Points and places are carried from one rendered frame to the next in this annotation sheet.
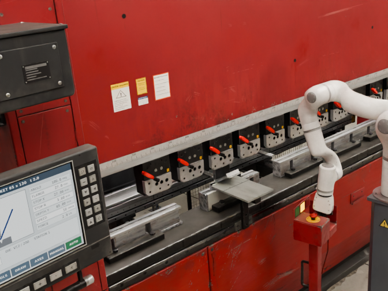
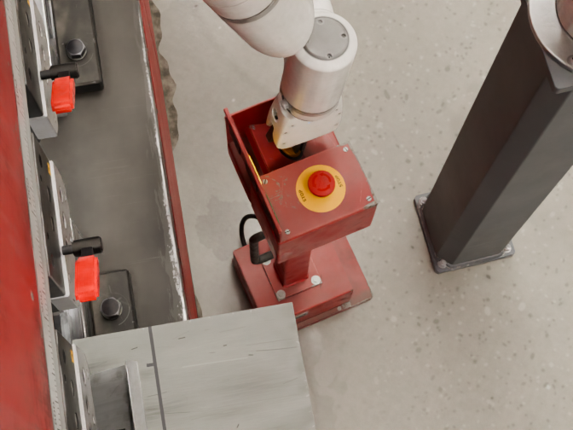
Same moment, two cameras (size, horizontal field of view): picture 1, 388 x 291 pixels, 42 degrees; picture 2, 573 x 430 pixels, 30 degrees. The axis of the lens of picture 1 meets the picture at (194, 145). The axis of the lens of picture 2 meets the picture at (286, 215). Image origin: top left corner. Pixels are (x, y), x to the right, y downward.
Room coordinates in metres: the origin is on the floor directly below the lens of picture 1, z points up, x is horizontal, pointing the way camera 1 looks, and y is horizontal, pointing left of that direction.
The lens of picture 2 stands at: (2.15, -0.12, 2.25)
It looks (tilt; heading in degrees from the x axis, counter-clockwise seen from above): 73 degrees down; 294
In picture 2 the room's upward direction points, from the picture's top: 4 degrees clockwise
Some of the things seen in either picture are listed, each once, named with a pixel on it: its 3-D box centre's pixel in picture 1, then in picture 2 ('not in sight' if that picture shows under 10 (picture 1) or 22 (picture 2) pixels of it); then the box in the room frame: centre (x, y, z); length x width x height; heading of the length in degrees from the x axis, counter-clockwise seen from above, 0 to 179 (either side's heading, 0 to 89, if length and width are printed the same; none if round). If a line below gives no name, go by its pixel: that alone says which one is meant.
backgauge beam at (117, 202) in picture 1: (238, 157); not in sight; (2.88, -0.27, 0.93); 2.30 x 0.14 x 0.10; 128
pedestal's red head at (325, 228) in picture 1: (315, 220); (300, 169); (2.34, -0.61, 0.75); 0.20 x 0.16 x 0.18; 141
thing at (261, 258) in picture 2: (305, 273); (265, 246); (2.38, -0.56, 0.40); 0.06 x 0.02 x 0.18; 51
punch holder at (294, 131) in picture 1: (293, 121); not in sight; (2.76, -0.59, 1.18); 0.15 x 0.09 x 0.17; 128
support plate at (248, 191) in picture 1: (242, 188); (194, 396); (2.29, -0.22, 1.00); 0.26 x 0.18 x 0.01; 38
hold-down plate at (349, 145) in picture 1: (344, 149); not in sight; (2.98, -0.96, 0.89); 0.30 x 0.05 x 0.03; 128
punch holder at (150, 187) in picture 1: (152, 173); not in sight; (2.14, 0.20, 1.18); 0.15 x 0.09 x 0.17; 128
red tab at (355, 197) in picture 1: (358, 195); not in sight; (2.91, -1.04, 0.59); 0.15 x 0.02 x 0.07; 128
